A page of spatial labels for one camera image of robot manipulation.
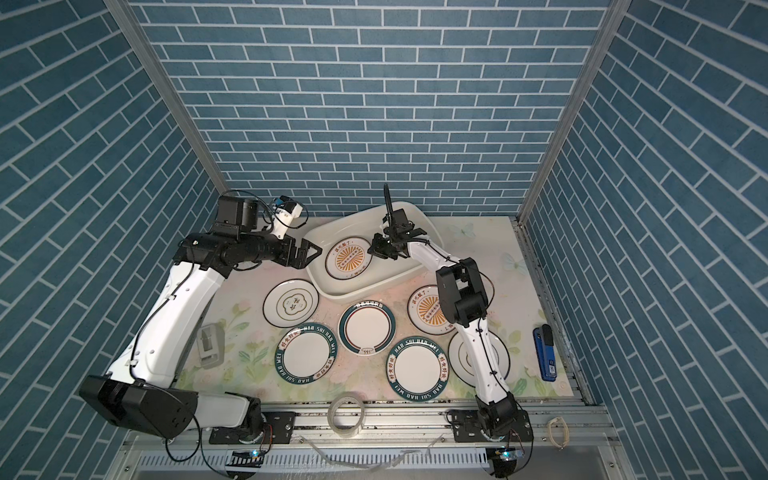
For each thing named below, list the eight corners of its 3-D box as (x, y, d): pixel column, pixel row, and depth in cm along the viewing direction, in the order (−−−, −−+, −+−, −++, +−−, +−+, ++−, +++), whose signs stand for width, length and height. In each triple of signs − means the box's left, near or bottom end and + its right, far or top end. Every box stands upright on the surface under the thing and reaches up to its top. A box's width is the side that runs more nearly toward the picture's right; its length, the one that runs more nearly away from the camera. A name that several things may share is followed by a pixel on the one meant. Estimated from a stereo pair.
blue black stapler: (539, 380, 84) (547, 374, 80) (531, 330, 93) (538, 323, 89) (553, 382, 83) (561, 376, 79) (544, 332, 93) (551, 325, 89)
